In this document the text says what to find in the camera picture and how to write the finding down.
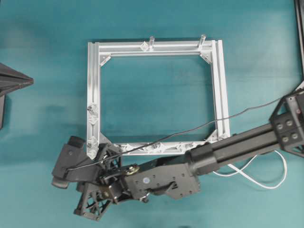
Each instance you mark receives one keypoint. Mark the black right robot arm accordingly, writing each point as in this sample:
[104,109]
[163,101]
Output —
[177,176]

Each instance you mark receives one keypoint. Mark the black vertical rail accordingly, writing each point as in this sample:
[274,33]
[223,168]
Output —
[299,13]

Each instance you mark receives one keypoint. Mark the metal pin on frame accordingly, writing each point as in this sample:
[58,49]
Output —
[151,43]
[201,41]

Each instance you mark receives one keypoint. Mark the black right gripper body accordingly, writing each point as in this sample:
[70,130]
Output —
[107,186]

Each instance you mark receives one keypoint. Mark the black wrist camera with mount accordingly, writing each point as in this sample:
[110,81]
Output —
[73,155]

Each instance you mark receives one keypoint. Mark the aluminium extrusion frame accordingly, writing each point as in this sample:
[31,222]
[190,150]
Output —
[159,102]

